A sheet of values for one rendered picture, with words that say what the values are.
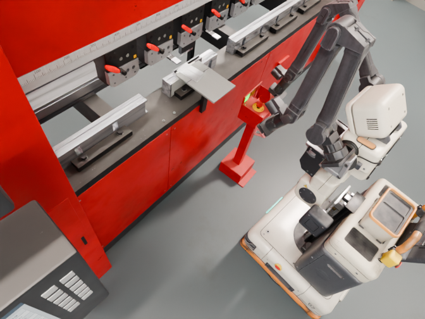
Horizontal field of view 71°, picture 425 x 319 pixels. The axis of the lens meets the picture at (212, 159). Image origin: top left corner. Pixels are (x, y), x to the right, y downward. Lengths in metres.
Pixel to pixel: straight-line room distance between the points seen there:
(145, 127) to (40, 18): 0.73
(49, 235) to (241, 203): 1.95
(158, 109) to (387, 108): 1.04
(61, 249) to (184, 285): 1.65
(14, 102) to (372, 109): 1.10
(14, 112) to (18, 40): 0.25
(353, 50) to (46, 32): 0.88
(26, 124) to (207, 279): 1.59
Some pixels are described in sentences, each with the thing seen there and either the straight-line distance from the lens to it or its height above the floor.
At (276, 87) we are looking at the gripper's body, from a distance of 1.83.
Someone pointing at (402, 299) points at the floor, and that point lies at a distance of 2.67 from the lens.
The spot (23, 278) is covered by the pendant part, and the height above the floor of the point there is 1.60.
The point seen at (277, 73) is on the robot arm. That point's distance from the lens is 1.79.
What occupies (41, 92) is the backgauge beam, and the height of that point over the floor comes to 0.99.
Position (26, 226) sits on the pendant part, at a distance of 0.54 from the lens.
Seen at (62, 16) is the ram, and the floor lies 1.52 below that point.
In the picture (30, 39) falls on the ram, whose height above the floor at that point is 1.50.
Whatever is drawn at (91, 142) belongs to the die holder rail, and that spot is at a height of 0.93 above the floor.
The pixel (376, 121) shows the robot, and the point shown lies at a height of 1.33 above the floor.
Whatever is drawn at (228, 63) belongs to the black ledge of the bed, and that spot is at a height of 0.88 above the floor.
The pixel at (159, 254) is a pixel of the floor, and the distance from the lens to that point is 2.15.
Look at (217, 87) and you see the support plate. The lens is 1.60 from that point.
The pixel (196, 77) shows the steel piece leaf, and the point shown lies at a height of 1.00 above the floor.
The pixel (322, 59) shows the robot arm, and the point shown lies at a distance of 1.09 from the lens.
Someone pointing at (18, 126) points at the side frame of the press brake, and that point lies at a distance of 0.85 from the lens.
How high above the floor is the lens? 2.07
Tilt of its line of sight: 55 degrees down
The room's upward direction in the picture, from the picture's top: 15 degrees clockwise
